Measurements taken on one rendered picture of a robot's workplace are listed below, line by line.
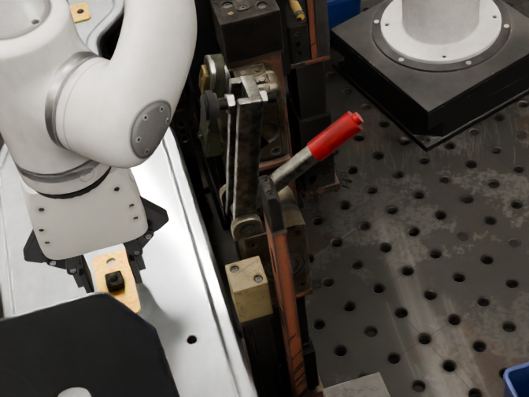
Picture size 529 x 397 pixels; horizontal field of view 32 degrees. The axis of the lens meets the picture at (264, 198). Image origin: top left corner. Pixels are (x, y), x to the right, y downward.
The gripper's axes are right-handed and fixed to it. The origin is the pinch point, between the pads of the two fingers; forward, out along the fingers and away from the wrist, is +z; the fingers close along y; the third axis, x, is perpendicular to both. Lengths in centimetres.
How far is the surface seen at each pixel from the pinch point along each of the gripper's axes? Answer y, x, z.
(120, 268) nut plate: -0.9, -1.7, 2.7
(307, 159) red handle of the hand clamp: -21.1, 0.7, -8.5
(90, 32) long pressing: -3.6, -41.9, 3.0
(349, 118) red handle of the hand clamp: -25.5, 0.4, -11.9
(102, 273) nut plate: 1.0, -1.7, 2.7
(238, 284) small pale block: -11.5, 8.9, -3.5
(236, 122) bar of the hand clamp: -14.9, 1.3, -16.1
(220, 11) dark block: -18.6, -23.9, -8.8
